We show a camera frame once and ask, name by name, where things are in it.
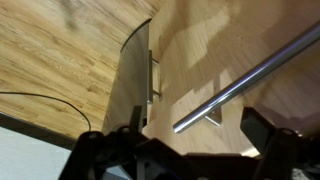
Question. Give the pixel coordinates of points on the metal drawer handle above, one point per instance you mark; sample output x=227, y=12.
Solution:
x=250, y=78

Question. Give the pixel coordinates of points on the drawer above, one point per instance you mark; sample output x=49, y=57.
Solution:
x=204, y=45

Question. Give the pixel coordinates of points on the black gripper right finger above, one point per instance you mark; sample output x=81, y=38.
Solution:
x=282, y=149

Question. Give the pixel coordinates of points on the wooden cabinet door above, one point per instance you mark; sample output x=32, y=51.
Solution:
x=132, y=90

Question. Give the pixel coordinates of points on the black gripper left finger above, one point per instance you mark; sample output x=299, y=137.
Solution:
x=139, y=157

